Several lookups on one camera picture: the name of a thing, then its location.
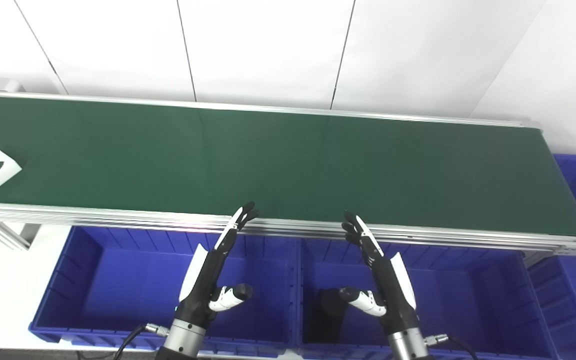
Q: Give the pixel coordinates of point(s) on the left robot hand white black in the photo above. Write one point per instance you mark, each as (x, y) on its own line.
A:
(203, 285)

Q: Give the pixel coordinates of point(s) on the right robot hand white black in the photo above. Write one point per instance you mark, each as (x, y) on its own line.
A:
(393, 295)

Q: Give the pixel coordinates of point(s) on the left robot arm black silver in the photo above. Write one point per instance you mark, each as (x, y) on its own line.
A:
(184, 340)

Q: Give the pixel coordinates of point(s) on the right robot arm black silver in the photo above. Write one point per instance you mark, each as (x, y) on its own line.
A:
(407, 345)

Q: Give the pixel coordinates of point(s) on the green conveyor belt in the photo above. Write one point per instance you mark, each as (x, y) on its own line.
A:
(118, 216)
(288, 165)

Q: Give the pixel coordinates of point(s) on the aluminium conveyor support leg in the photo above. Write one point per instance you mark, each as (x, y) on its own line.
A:
(5, 234)

